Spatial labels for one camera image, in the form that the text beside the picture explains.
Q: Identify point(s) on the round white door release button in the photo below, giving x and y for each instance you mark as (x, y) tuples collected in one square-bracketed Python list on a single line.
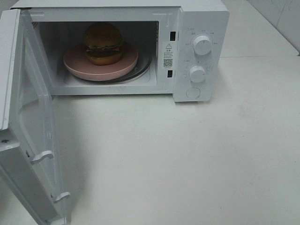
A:
[(193, 93)]

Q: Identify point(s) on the white timer knob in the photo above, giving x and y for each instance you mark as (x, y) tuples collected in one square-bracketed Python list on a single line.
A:
[(197, 74)]

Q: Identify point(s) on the toy hamburger with lettuce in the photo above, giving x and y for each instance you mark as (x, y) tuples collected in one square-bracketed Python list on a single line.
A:
[(103, 43)]

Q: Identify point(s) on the pink round plate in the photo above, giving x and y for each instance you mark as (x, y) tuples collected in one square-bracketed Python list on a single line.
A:
[(100, 66)]

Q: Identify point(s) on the white microwave door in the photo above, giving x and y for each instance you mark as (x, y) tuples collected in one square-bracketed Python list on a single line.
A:
[(29, 152)]

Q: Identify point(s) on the glass microwave turntable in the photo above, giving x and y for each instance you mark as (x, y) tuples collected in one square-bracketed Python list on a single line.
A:
[(143, 63)]

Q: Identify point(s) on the white microwave oven body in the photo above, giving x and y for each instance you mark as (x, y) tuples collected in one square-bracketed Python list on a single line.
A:
[(164, 29)]

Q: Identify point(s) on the upper white power knob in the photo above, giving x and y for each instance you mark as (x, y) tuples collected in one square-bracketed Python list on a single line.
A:
[(202, 45)]

